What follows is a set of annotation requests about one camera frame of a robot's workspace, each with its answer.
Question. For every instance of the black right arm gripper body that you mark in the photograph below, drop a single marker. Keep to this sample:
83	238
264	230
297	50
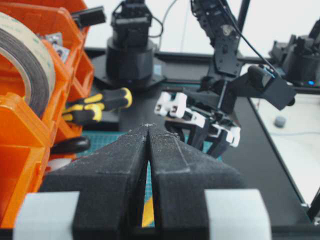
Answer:
212	100

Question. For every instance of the green cutting mat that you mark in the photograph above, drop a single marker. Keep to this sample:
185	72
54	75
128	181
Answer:
100	139

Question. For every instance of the small yellow black screwdriver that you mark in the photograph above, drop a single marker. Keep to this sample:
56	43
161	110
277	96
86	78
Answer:
83	114

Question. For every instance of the black robot base far right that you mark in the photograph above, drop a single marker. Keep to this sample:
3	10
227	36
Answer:
298	60

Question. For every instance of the orange bin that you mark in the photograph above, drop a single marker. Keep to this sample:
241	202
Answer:
48	20
25	138
71	6

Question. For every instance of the orange bin lower left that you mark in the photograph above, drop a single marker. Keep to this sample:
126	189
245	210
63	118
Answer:
25	138

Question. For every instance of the white-tipped finger of the right gripper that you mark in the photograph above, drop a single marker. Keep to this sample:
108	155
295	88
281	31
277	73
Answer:
178	117
222	137

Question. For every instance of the orange bin top left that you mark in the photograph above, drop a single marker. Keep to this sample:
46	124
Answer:
71	6

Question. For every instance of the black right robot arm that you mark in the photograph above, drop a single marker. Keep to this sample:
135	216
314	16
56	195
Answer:
220	26

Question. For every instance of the cream double-sided tape roll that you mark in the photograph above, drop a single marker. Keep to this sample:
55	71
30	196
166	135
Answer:
22	48

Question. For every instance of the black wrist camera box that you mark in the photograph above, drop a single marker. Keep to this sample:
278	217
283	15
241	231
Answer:
260	82

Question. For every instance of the grey metal corner brackets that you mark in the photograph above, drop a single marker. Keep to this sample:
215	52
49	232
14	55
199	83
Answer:
56	40

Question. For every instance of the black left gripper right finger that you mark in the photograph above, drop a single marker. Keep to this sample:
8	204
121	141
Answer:
180	174

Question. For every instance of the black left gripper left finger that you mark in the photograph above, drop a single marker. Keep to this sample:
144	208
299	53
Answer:
111	185

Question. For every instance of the orange bin middle left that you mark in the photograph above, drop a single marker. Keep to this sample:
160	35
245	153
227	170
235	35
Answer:
48	20

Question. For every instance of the small grey cap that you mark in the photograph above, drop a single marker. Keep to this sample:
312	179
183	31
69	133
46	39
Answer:
280	122

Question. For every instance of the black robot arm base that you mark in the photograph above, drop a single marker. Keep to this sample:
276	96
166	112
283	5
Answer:
129	58

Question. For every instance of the large yellow black screwdriver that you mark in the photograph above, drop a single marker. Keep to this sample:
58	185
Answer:
107	100

